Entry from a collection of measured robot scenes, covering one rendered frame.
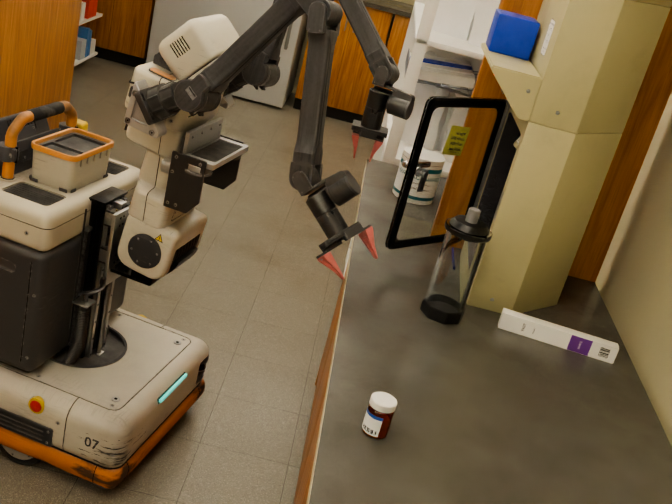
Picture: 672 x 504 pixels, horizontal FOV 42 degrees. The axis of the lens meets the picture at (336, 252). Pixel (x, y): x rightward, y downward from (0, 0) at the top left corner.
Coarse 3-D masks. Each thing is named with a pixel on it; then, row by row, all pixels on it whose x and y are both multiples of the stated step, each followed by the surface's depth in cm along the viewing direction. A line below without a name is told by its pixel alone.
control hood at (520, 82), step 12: (492, 60) 195; (504, 60) 199; (516, 60) 204; (528, 60) 208; (504, 72) 189; (516, 72) 189; (528, 72) 192; (504, 84) 190; (516, 84) 190; (528, 84) 190; (540, 84) 190; (516, 96) 191; (528, 96) 191; (516, 108) 192; (528, 108) 192
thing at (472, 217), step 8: (472, 208) 193; (456, 216) 194; (464, 216) 196; (472, 216) 192; (456, 224) 192; (464, 224) 191; (472, 224) 192; (480, 224) 193; (472, 232) 190; (480, 232) 191; (488, 232) 193
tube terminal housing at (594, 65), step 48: (576, 0) 182; (624, 0) 182; (576, 48) 186; (624, 48) 190; (576, 96) 190; (624, 96) 199; (528, 144) 195; (576, 144) 195; (528, 192) 199; (576, 192) 205; (528, 240) 204; (576, 240) 216; (480, 288) 209; (528, 288) 211
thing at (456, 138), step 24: (432, 96) 203; (432, 120) 206; (456, 120) 212; (480, 120) 218; (432, 144) 210; (456, 144) 216; (480, 144) 223; (408, 168) 209; (432, 168) 214; (456, 168) 221; (432, 192) 219; (456, 192) 226; (408, 216) 217; (432, 216) 224
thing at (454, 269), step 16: (448, 224) 192; (448, 240) 193; (464, 240) 191; (448, 256) 194; (464, 256) 192; (448, 272) 194; (464, 272) 194; (432, 288) 198; (448, 288) 195; (464, 288) 196; (432, 304) 198; (448, 304) 197
